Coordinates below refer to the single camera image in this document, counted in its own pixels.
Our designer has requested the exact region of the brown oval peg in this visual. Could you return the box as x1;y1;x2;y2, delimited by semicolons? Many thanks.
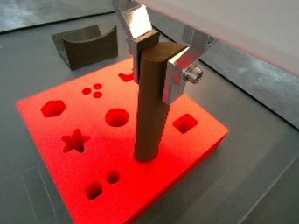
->
135;42;183;162

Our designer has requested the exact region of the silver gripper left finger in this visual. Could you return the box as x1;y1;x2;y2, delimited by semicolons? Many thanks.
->
112;0;160;82

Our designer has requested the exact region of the red shape-sorting board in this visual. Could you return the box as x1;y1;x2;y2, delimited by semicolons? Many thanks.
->
17;60;229;224

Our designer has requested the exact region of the dark grey peg holder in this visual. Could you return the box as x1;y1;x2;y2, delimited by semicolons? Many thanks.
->
51;24;117;70

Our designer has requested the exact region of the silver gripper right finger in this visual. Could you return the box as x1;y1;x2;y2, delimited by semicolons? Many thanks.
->
163;25;215;105

